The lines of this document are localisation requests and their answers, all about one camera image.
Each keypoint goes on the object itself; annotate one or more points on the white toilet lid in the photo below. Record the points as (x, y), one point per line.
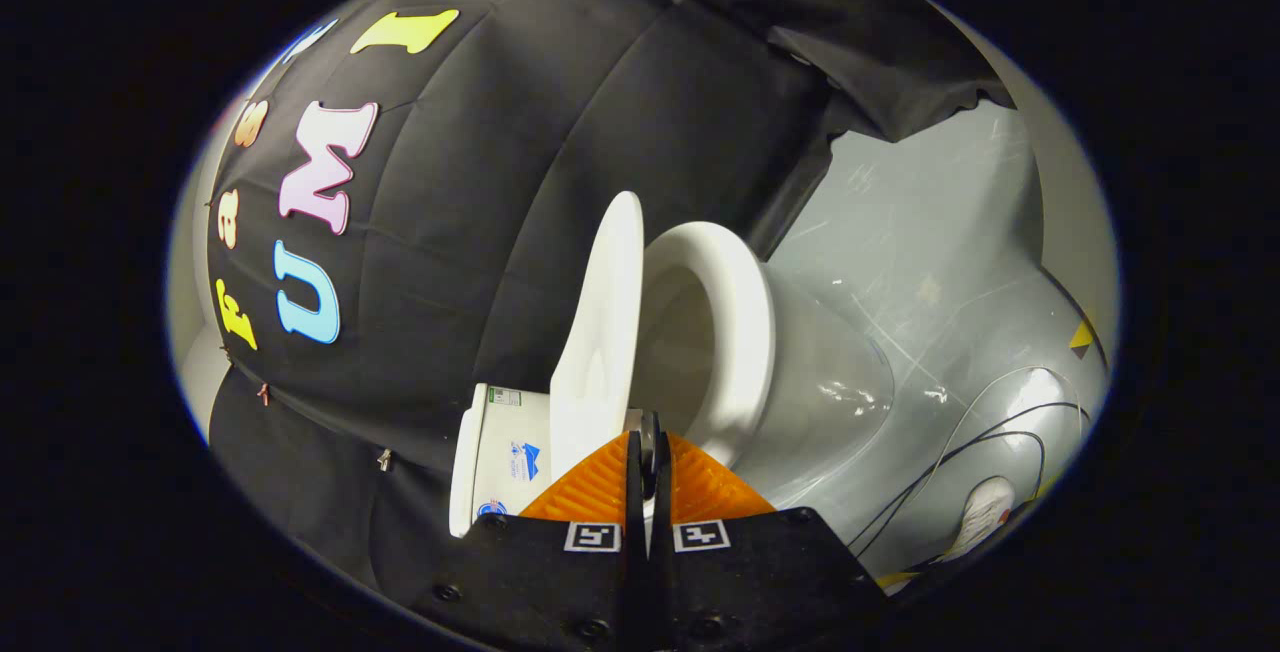
(600, 332)

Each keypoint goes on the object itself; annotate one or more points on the white toilet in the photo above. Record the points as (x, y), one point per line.
(820, 382)

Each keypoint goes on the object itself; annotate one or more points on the white shoe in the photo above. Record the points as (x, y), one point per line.
(982, 517)

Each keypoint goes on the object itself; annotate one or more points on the yellow black floor tape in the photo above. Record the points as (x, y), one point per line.
(1082, 335)

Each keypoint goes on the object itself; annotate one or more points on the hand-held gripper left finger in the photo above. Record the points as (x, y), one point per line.
(560, 582)

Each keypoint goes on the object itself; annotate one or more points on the silver metal clip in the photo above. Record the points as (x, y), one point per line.
(385, 460)

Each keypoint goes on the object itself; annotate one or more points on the black backdrop cloth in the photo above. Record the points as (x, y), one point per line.
(520, 132)

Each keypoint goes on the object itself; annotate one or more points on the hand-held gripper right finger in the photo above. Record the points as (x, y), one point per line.
(750, 582)

